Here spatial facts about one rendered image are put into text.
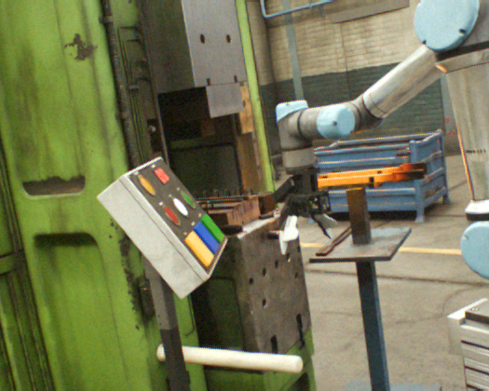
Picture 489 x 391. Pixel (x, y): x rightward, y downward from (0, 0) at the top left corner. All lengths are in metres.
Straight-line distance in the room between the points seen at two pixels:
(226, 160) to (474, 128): 1.30
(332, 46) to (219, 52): 8.91
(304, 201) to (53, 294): 0.96
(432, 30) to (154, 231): 0.67
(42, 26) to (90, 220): 0.58
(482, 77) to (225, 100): 1.01
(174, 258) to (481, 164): 0.63
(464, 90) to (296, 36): 10.16
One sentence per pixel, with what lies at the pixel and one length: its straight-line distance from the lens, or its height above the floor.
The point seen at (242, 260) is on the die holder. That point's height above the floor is 0.84.
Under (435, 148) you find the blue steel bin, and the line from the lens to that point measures 6.19.
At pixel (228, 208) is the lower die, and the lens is 1.98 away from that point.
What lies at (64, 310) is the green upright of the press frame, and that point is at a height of 0.74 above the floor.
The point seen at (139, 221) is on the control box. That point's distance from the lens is 1.33.
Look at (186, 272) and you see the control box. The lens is 1.34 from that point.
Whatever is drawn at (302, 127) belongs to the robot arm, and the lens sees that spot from 1.43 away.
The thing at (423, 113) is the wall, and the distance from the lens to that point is 10.15.
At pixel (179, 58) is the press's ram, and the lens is 1.89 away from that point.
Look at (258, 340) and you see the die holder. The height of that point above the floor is 0.58.
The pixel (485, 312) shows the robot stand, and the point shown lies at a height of 0.82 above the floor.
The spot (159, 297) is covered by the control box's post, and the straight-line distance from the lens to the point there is 1.54.
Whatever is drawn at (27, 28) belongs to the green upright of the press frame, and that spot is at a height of 1.62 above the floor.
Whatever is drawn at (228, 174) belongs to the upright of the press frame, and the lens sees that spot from 2.32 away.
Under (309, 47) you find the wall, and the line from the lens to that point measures 11.13.
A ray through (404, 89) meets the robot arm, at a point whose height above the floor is 1.28.
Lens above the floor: 1.32
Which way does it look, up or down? 9 degrees down
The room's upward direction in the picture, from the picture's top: 9 degrees counter-clockwise
